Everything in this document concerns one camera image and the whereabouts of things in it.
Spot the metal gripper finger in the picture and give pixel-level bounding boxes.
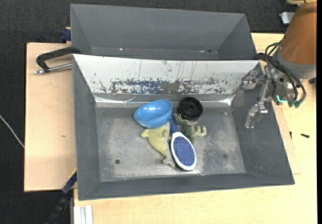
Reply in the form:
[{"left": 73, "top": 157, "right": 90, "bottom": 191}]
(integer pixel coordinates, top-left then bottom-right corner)
[
  {"left": 245, "top": 101, "right": 269, "bottom": 129},
  {"left": 239, "top": 69, "right": 266, "bottom": 91}
]

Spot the black round spool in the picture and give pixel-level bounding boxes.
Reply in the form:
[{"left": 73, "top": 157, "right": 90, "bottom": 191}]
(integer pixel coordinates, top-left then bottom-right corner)
[{"left": 176, "top": 96, "right": 204, "bottom": 121}]

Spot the green toy dinosaur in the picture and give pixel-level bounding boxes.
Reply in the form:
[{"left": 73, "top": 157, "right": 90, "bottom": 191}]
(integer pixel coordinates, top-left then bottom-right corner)
[{"left": 173, "top": 113, "right": 208, "bottom": 144}]

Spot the blue and white brush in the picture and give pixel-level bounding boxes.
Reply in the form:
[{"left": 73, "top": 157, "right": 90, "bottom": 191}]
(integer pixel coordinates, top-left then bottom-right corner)
[{"left": 169, "top": 114, "right": 198, "bottom": 171}]

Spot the yellow-green plush dolphin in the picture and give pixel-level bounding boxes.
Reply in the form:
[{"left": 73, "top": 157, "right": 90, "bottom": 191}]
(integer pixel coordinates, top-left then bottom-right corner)
[{"left": 140, "top": 122, "right": 177, "bottom": 168}]

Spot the blue plastic bowl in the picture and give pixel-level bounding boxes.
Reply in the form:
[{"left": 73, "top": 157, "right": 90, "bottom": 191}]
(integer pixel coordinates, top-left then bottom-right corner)
[{"left": 133, "top": 99, "right": 174, "bottom": 129}]

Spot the grey metal bin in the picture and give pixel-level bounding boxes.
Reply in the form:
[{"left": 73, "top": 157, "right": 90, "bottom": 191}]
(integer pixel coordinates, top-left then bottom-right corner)
[{"left": 69, "top": 3, "right": 295, "bottom": 201}]

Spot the pale wood board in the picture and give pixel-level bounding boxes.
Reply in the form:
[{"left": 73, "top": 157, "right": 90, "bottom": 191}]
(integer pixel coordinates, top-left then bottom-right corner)
[{"left": 24, "top": 41, "right": 79, "bottom": 192}]

